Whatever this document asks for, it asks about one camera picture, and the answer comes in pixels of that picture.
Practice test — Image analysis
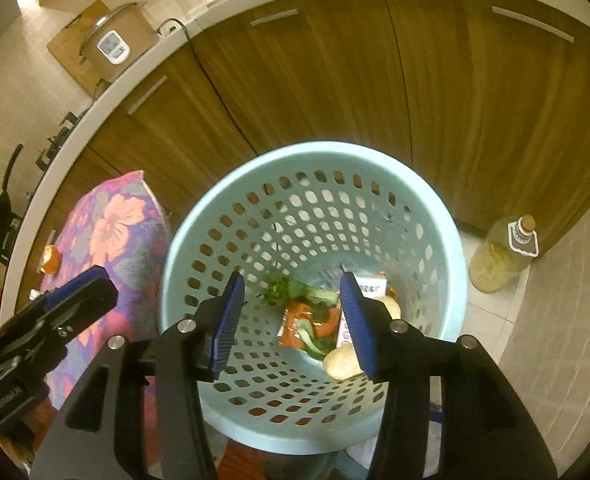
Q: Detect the black power cord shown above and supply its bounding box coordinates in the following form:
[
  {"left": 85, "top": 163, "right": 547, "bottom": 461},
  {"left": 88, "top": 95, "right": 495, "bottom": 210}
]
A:
[{"left": 156, "top": 18, "right": 262, "bottom": 154}]

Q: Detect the black gas stove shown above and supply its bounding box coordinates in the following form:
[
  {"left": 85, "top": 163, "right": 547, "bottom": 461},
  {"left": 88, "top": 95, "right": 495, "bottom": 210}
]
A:
[{"left": 34, "top": 110, "right": 88, "bottom": 171}]

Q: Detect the orange peel piece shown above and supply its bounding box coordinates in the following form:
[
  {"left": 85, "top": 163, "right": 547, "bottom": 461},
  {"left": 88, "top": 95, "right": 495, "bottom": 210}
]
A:
[{"left": 42, "top": 245, "right": 61, "bottom": 275}]

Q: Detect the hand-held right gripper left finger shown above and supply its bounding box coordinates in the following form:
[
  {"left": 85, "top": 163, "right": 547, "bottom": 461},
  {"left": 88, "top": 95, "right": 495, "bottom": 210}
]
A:
[{"left": 30, "top": 271, "right": 246, "bottom": 480}]

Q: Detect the light blue perforated plastic basket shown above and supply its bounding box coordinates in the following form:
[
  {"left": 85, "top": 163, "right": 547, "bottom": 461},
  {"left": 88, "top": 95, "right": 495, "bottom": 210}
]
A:
[{"left": 160, "top": 141, "right": 468, "bottom": 454}]

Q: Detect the beige rice cooker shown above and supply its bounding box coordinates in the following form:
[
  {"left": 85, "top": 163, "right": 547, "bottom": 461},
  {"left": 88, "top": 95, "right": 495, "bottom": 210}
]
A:
[{"left": 77, "top": 2, "right": 160, "bottom": 83}]

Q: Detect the green bok choy piece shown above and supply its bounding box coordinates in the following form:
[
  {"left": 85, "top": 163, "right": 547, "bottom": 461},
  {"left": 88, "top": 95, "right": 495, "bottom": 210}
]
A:
[{"left": 295, "top": 317, "right": 338, "bottom": 361}]

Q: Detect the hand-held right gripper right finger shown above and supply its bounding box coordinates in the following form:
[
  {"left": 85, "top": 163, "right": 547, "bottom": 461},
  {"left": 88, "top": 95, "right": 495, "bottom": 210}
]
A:
[{"left": 339, "top": 271, "right": 558, "bottom": 480}]

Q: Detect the purple floral towel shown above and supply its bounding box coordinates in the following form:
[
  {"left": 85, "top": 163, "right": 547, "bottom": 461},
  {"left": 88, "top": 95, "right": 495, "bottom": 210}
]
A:
[{"left": 36, "top": 170, "right": 174, "bottom": 413}]

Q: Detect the wooden cutting board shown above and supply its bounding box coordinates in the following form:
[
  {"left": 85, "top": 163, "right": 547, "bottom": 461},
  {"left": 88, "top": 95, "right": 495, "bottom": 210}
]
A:
[{"left": 46, "top": 0, "right": 114, "bottom": 96}]

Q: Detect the orange snack packet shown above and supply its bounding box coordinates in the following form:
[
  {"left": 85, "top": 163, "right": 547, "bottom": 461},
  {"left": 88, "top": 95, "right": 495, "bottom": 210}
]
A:
[{"left": 277, "top": 300, "right": 344, "bottom": 349}]

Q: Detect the yellow cooking oil bottle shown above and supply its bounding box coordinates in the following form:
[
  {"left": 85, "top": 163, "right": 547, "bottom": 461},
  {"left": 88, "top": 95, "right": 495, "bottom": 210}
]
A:
[{"left": 468, "top": 215, "right": 540, "bottom": 293}]

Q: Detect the beige potato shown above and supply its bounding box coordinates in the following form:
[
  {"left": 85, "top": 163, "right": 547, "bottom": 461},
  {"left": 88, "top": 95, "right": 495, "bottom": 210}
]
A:
[
  {"left": 375, "top": 287, "right": 402, "bottom": 321},
  {"left": 322, "top": 342, "right": 367, "bottom": 380}
]

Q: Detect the green leafy vegetable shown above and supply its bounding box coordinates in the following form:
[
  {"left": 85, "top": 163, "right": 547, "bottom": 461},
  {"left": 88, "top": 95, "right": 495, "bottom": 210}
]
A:
[{"left": 257, "top": 272, "right": 340, "bottom": 309}]

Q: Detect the wooden base cabinet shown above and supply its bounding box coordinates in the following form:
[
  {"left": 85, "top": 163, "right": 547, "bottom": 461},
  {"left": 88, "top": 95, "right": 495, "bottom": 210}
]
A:
[{"left": 5, "top": 0, "right": 590, "bottom": 306}]

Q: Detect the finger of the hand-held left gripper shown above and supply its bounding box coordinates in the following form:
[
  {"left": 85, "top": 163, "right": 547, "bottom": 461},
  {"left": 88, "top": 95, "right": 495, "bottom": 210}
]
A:
[
  {"left": 39, "top": 266, "right": 110, "bottom": 312},
  {"left": 0, "top": 274, "right": 120, "bottom": 358}
]

